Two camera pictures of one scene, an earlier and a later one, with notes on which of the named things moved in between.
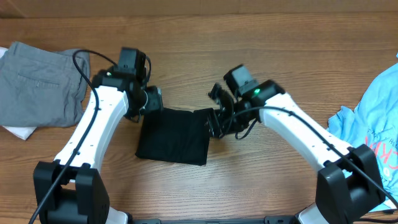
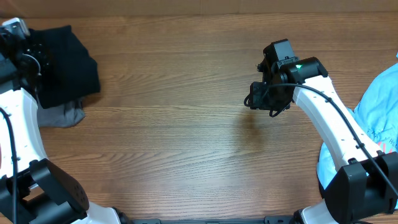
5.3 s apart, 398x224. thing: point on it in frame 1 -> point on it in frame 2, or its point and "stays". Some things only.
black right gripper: [219, 127] -> [257, 102]
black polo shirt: [175, 135] -> [72, 73]
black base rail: [281, 219] stays
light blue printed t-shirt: [374, 123] stays
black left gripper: [155, 98] -> [40, 50]
